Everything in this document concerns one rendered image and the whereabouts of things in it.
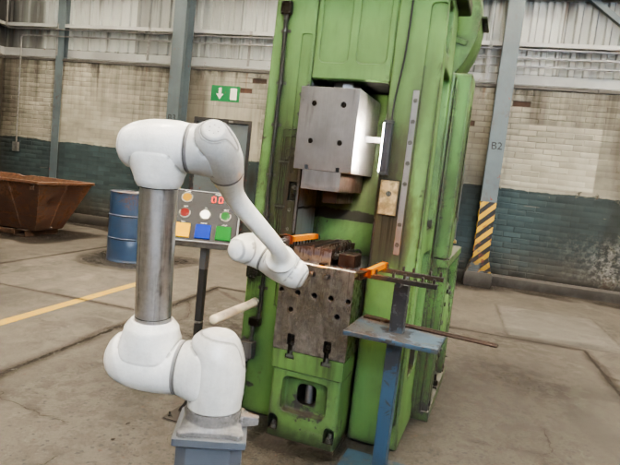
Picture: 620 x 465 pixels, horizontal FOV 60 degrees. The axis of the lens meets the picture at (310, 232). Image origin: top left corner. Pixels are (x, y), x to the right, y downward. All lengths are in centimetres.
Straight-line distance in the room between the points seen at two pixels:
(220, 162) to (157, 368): 58
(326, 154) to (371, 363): 107
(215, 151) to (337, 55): 156
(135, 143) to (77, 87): 954
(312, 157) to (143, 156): 133
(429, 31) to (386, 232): 97
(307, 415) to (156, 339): 141
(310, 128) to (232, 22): 722
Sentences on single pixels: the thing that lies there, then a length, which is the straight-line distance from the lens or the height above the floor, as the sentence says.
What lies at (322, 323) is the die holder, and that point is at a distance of 260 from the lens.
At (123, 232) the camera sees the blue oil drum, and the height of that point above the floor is 38.
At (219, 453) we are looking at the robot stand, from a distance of 158.
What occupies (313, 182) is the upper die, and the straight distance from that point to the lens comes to 261.
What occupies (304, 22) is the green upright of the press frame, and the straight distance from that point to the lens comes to 291.
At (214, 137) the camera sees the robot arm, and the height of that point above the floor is 140.
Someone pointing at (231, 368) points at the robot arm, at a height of 79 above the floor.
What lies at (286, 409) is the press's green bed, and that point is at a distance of 284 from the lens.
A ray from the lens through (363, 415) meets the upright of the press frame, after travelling 290.
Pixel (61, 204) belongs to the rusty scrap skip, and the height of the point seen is 51.
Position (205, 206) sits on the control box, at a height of 113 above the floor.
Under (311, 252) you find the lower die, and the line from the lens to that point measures 263.
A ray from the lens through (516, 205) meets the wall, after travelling 849.
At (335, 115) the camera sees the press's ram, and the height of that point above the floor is 163.
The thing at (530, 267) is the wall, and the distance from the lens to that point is 859.
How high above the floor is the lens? 133
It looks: 6 degrees down
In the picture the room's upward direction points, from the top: 6 degrees clockwise
